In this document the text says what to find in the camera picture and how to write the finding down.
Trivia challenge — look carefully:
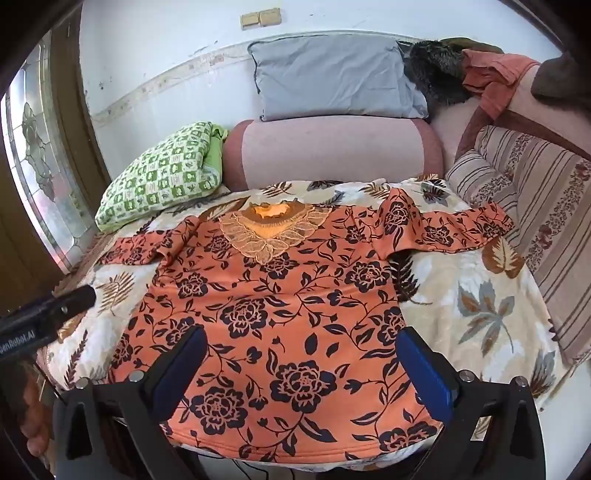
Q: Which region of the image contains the black fur garment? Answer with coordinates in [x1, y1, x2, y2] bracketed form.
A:
[403, 41, 476, 121]

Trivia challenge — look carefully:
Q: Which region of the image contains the dark brown cloth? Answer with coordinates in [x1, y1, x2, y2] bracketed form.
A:
[530, 51, 591, 112]

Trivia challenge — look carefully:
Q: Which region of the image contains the large striped cushion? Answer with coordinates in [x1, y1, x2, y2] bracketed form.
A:
[475, 124, 591, 367]

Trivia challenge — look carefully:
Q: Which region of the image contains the small striped cushion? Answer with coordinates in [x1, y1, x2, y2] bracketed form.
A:
[444, 148, 520, 223]

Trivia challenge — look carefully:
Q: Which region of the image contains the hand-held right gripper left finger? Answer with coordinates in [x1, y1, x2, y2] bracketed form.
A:
[53, 324, 208, 480]

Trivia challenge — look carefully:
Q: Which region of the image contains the person's left hand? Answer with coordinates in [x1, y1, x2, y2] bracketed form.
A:
[19, 367, 51, 459]

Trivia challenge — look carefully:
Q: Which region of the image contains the orange floral shirt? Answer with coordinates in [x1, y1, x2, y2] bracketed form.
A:
[99, 188, 514, 462]

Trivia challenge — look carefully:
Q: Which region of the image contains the leaf print blanket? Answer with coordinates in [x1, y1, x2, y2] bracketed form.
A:
[37, 174, 571, 472]

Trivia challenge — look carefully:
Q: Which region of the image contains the stained glass door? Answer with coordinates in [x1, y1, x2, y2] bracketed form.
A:
[0, 28, 100, 274]

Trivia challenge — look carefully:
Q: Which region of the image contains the orange cloth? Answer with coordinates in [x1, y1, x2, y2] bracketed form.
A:
[462, 48, 541, 121]

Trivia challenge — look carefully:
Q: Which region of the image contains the green striped cloth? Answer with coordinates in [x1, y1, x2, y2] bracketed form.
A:
[95, 121, 230, 233]

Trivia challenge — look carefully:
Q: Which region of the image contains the wooden door frame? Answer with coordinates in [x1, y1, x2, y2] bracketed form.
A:
[48, 4, 112, 186]

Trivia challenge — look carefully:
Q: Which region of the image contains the grey pillow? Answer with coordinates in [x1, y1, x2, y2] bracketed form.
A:
[248, 34, 430, 123]

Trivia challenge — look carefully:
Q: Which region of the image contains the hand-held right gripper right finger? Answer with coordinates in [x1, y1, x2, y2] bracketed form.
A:
[397, 327, 548, 480]

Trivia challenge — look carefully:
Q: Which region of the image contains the pink bolster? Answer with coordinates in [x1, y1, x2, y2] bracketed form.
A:
[222, 117, 445, 191]

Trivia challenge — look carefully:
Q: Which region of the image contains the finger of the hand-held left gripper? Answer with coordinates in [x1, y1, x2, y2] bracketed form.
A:
[54, 285, 97, 320]

